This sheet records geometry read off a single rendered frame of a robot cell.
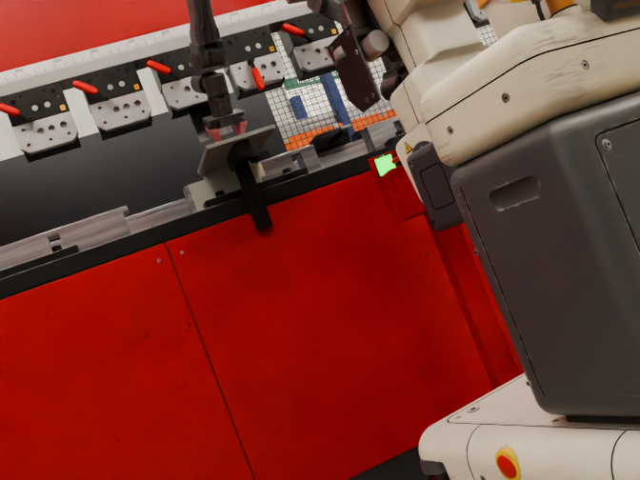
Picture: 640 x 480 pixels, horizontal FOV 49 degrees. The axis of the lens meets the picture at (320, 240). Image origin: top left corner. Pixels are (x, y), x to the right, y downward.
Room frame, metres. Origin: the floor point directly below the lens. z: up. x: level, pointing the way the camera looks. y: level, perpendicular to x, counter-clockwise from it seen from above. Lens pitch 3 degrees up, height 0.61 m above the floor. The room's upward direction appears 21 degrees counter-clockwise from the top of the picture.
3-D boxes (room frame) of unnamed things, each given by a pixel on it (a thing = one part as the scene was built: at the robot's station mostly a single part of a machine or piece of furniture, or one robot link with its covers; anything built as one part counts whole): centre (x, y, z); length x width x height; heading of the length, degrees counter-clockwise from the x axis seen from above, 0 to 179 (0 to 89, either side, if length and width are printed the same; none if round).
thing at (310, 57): (2.06, -0.19, 1.26); 0.15 x 0.09 x 0.17; 106
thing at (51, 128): (1.83, 0.57, 1.26); 0.15 x 0.09 x 0.17; 106
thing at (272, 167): (1.97, 0.11, 0.92); 0.39 x 0.06 x 0.10; 106
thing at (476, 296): (1.70, -0.30, 0.39); 0.06 x 0.06 x 0.54; 8
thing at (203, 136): (1.95, 0.17, 1.13); 0.10 x 0.02 x 0.10; 106
